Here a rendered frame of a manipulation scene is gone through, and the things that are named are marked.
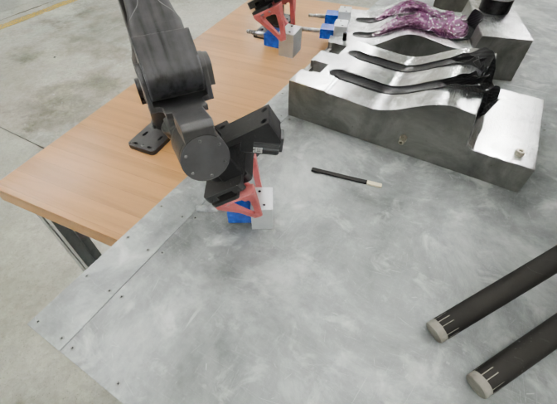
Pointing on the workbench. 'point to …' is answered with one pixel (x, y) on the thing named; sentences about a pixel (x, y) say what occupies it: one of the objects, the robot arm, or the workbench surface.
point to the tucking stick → (346, 177)
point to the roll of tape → (496, 3)
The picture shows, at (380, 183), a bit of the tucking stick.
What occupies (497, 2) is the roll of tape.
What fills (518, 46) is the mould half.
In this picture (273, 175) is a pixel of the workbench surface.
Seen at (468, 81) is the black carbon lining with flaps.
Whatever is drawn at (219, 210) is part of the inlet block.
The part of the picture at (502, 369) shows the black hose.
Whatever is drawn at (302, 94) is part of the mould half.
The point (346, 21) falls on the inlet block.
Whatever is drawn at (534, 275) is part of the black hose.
